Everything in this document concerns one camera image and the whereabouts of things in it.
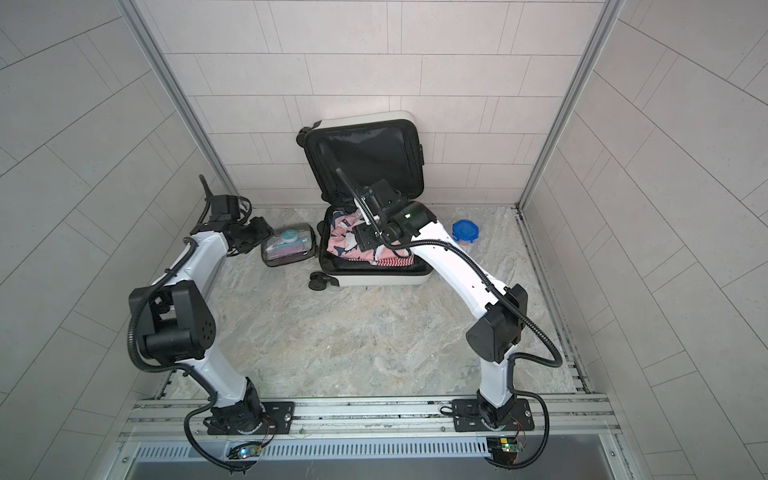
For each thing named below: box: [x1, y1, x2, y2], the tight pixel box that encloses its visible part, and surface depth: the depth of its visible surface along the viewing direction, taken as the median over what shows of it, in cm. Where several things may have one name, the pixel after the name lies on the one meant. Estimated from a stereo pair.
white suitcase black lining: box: [296, 110, 431, 291], surface depth 96 cm
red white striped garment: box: [376, 254, 414, 266], surface depth 98 cm
